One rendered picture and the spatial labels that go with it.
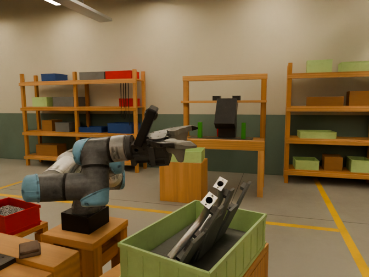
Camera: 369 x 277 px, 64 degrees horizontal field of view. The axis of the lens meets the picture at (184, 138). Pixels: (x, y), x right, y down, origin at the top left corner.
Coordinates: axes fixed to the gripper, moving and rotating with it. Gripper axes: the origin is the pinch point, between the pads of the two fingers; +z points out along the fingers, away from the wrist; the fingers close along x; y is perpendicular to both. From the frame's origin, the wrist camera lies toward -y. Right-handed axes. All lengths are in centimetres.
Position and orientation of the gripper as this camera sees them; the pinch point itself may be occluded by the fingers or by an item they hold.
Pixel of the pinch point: (197, 133)
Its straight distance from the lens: 81.8
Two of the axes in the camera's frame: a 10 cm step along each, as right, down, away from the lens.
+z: 9.9, -1.0, -1.0
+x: -0.6, 3.5, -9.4
